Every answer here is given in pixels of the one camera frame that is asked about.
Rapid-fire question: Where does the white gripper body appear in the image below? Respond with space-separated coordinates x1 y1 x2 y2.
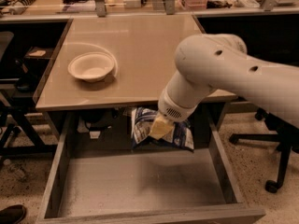
158 90 195 122

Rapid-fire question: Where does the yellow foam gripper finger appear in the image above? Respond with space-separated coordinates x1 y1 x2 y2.
149 112 174 140

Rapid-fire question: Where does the blue chip bag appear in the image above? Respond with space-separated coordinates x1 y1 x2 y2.
131 107 194 152

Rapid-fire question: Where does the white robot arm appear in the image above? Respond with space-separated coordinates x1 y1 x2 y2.
149 35 299 139

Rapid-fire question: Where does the grey counter cabinet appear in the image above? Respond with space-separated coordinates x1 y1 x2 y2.
33 13 241 142

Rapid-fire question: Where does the grey open drawer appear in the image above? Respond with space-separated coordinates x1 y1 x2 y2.
36 110 265 224

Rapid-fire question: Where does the white paper bowl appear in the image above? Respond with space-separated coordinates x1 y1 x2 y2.
68 52 115 83

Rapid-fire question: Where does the black office chair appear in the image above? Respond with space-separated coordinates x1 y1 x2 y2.
229 107 299 193

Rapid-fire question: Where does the black stand left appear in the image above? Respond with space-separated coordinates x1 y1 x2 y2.
0 59 57 156

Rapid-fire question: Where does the black shoe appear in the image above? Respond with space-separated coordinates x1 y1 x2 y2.
0 204 26 224

